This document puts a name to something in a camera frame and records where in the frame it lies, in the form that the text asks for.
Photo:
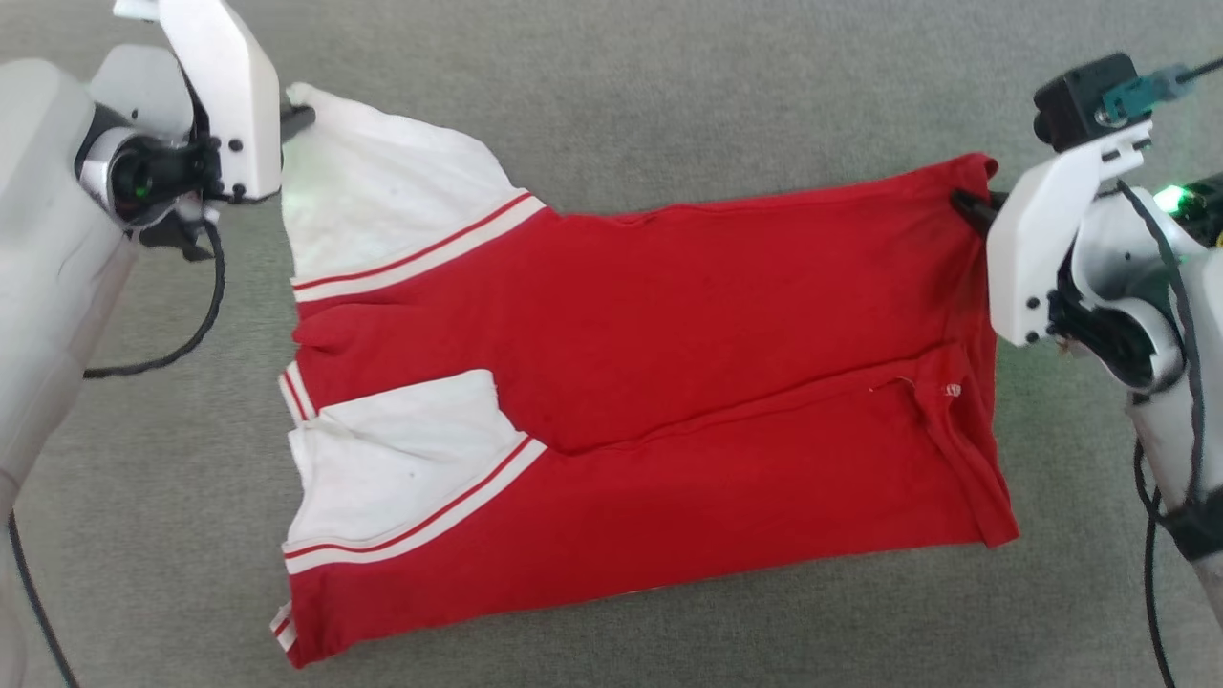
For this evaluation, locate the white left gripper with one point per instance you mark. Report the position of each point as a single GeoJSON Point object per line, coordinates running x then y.
{"type": "Point", "coordinates": [234, 86]}

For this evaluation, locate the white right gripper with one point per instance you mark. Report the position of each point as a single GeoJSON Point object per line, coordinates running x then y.
{"type": "Point", "coordinates": [1037, 239]}

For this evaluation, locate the red and white jersey shirt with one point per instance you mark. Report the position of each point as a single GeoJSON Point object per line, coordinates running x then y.
{"type": "Point", "coordinates": [669, 382]}

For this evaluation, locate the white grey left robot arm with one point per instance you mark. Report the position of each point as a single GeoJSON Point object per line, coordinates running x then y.
{"type": "Point", "coordinates": [48, 239]}

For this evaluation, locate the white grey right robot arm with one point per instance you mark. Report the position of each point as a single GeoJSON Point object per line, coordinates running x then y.
{"type": "Point", "coordinates": [1166, 420]}

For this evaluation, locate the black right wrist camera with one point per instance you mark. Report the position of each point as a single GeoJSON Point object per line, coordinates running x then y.
{"type": "Point", "coordinates": [1075, 100]}

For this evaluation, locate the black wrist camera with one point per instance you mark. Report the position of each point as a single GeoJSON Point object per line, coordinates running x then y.
{"type": "Point", "coordinates": [186, 248]}
{"type": "Point", "coordinates": [1075, 100]}

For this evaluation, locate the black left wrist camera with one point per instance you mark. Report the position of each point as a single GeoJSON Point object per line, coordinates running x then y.
{"type": "Point", "coordinates": [186, 248]}

